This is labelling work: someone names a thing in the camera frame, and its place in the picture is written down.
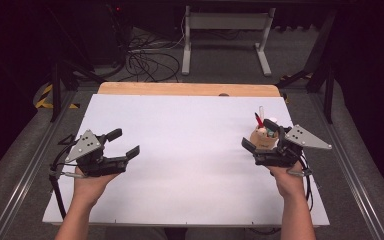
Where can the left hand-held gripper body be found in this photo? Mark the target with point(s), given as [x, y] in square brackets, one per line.
[85, 145]

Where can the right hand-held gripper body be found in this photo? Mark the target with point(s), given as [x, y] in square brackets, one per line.
[301, 137]

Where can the green and white glue stick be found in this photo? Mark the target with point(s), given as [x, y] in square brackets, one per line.
[273, 119]

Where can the red pen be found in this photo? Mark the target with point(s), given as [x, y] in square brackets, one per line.
[258, 120]

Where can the white stick pen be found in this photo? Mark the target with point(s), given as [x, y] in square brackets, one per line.
[261, 113]

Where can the round wooden pen holder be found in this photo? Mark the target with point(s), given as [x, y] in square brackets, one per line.
[263, 141]

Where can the person's left hand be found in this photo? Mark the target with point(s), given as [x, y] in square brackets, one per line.
[88, 190]

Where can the person's right hand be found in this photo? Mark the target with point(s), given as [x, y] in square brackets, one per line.
[290, 183]

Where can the black metal stand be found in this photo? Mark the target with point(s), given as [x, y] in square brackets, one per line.
[56, 90]
[328, 93]

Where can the white board sheet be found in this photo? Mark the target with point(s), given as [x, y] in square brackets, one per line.
[186, 140]

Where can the yellow black hazard tape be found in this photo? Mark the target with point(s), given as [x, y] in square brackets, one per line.
[43, 100]

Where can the aluminium floor rail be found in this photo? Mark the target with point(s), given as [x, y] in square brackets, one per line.
[360, 190]
[23, 186]

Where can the white metal desk frame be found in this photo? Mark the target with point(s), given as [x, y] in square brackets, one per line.
[226, 21]

